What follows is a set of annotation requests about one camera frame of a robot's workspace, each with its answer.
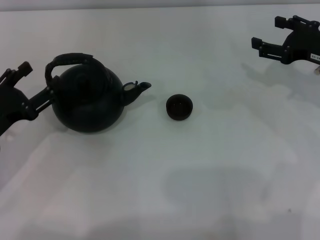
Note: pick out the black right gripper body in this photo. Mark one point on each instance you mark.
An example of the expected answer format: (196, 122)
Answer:
(302, 42)

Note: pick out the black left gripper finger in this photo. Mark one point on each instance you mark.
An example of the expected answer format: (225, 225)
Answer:
(25, 68)
(41, 100)

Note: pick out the small dark teacup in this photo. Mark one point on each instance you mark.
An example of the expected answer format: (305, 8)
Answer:
(179, 107)

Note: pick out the black round teapot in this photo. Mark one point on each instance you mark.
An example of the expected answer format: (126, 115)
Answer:
(85, 110)

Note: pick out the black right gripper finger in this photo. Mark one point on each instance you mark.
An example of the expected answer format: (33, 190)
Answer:
(271, 50)
(281, 22)

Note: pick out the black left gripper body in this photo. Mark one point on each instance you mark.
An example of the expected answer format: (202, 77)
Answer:
(11, 107)

